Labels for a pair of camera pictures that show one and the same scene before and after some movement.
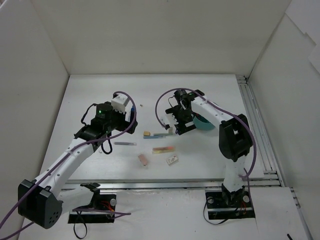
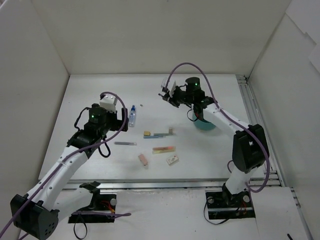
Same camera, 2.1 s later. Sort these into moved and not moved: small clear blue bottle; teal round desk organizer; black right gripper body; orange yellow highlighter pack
Moved: black right gripper body
Not moved: orange yellow highlighter pack; teal round desk organizer; small clear blue bottle
